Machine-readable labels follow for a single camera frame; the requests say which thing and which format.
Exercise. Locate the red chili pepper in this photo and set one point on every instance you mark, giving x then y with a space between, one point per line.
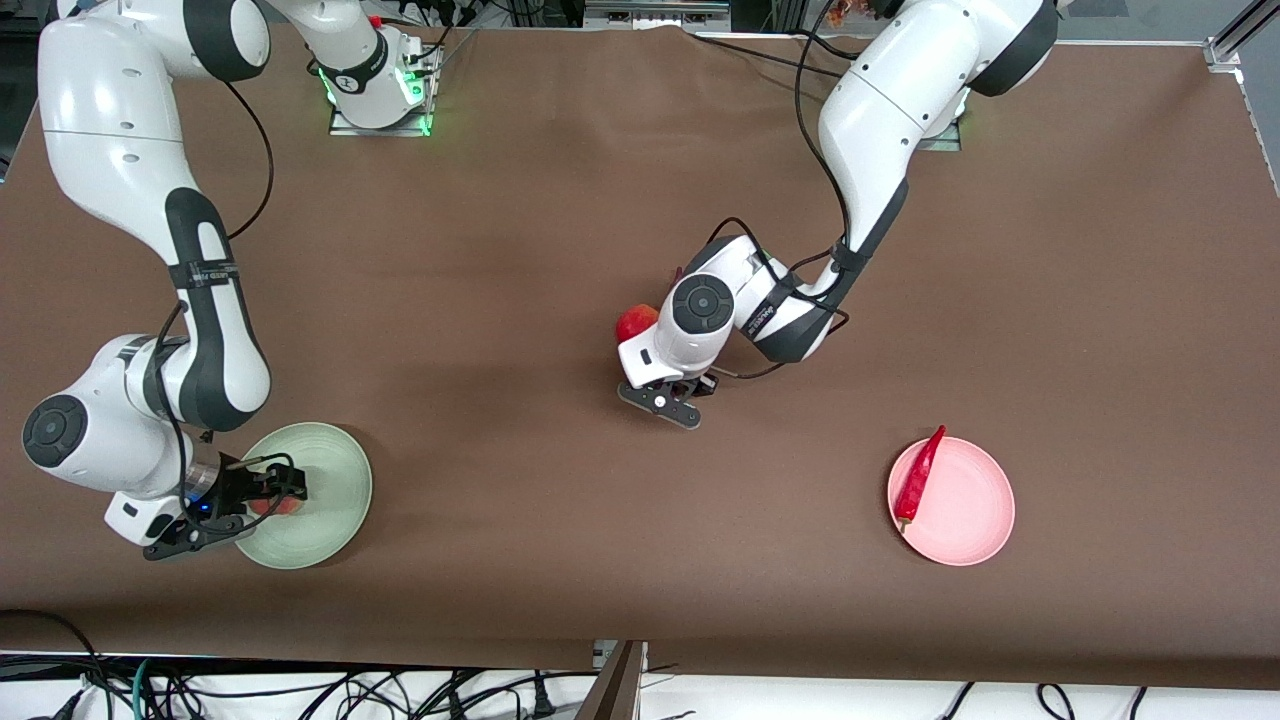
918 485

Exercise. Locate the pink round plate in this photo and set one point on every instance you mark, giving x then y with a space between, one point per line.
965 510

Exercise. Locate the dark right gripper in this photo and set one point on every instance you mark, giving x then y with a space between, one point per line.
237 489

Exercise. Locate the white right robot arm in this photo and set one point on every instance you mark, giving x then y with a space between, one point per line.
110 120

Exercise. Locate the aluminium profile post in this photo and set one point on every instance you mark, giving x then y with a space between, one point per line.
615 690

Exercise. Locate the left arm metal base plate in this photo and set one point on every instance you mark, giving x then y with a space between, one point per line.
945 143

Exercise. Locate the pale green round plate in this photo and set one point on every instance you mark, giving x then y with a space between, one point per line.
335 470

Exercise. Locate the grey metal frame piece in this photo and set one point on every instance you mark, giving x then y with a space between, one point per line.
650 10

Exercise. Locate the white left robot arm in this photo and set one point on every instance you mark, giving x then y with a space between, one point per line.
880 110

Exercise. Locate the orange pink peach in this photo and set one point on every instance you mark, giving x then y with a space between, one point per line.
288 508

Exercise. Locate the brown table cover sheet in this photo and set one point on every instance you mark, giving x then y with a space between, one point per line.
560 200

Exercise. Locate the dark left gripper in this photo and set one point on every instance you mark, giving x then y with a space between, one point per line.
705 387

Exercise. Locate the black power plug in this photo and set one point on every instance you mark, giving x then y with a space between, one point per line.
541 700

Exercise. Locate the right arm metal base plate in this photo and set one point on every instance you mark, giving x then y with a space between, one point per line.
350 126

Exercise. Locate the red round fruit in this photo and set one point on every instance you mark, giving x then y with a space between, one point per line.
633 325

